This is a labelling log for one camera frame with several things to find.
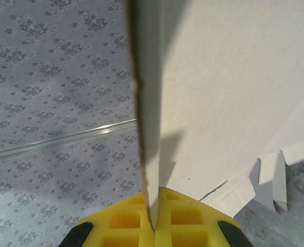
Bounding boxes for pink and white paper box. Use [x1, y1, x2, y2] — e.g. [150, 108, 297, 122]
[125, 0, 304, 231]

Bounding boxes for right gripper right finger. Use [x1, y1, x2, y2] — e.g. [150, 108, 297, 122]
[154, 187, 250, 247]

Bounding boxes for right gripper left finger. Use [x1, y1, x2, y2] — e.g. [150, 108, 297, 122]
[60, 191, 156, 247]

